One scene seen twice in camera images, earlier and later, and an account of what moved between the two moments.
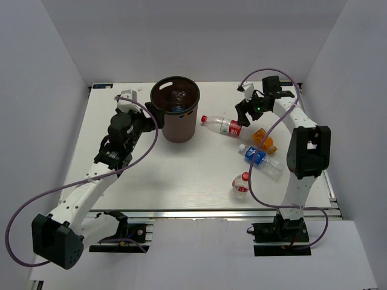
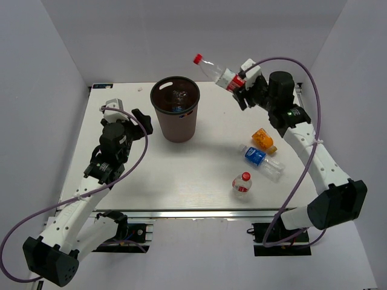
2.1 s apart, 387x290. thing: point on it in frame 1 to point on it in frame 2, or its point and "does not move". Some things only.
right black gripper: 242,109 to 239,96
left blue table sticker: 103,86 does not move
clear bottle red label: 222,124 to 225,77
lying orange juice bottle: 258,136 does not move
